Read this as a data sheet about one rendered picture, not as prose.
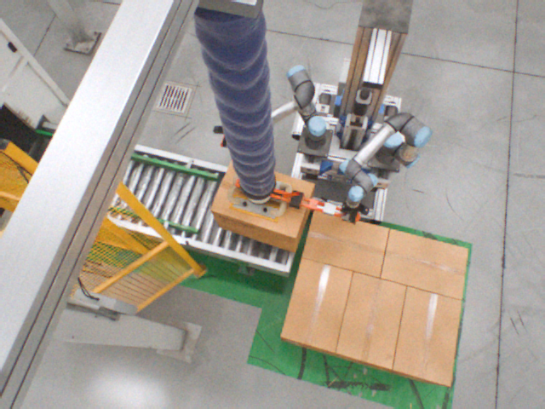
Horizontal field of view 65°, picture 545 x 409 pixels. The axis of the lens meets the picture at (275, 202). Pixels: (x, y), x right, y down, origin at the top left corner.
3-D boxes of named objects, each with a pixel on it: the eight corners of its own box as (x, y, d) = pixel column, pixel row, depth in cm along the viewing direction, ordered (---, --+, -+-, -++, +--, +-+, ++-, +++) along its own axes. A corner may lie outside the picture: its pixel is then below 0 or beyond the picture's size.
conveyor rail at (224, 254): (19, 203, 357) (4, 195, 339) (21, 198, 359) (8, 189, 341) (284, 276, 330) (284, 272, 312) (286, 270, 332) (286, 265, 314)
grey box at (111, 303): (100, 305, 221) (72, 297, 193) (104, 296, 222) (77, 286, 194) (134, 316, 218) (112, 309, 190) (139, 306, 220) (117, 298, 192)
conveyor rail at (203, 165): (53, 136, 378) (42, 126, 361) (55, 132, 380) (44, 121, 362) (305, 200, 352) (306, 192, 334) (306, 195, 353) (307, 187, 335)
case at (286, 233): (219, 227, 317) (209, 210, 280) (238, 181, 330) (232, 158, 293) (295, 253, 309) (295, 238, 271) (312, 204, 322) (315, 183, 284)
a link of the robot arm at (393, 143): (387, 136, 288) (392, 126, 275) (403, 148, 285) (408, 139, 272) (375, 147, 285) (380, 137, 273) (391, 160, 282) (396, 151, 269)
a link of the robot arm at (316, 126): (312, 144, 288) (312, 134, 275) (303, 128, 292) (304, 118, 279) (328, 137, 289) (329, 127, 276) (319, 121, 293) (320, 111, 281)
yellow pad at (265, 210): (228, 208, 280) (227, 205, 275) (233, 194, 283) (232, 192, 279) (278, 223, 275) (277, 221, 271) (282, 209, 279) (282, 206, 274)
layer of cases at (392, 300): (281, 339, 339) (280, 336, 302) (311, 224, 372) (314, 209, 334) (431, 383, 325) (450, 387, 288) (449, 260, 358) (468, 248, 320)
